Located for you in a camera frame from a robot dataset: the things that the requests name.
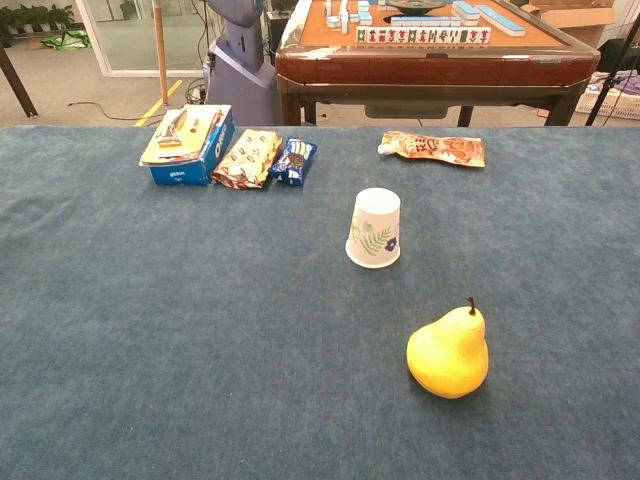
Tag long black floor cable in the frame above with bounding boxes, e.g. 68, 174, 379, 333
67, 101, 151, 123

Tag black tripod stand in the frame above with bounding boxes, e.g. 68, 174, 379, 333
584, 0, 640, 127

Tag white plastic basket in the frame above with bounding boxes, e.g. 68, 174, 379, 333
574, 82, 640, 121

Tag wooden pole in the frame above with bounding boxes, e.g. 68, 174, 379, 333
152, 0, 170, 106

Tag brown mahjong table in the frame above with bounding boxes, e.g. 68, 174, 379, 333
274, 0, 601, 127

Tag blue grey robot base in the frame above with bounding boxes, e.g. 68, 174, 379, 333
204, 0, 279, 126

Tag red white snack packet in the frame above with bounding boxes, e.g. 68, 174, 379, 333
211, 128, 284, 190

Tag cardboard box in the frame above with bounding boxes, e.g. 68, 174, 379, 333
519, 0, 616, 49

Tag row of green plants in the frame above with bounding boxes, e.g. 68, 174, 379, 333
0, 3, 76, 36

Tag small blue Oreo packet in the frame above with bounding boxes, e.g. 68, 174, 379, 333
268, 137, 319, 188

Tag orange spout pouch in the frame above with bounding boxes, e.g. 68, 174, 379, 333
377, 130, 487, 169

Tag green bag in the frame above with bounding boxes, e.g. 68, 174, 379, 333
40, 29, 93, 51

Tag white floral paper cup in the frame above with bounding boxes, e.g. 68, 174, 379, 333
344, 187, 402, 270

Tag black table leg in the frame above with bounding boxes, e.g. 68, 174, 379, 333
0, 42, 40, 120

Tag blue Oreo cookie box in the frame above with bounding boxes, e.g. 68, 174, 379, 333
139, 103, 236, 187

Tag face-up mahjong tile row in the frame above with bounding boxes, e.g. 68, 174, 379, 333
355, 26, 492, 45

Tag blue felt table cover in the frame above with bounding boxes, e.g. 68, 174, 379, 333
0, 124, 640, 480

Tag razor blister pack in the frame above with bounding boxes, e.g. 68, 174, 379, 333
139, 103, 232, 166

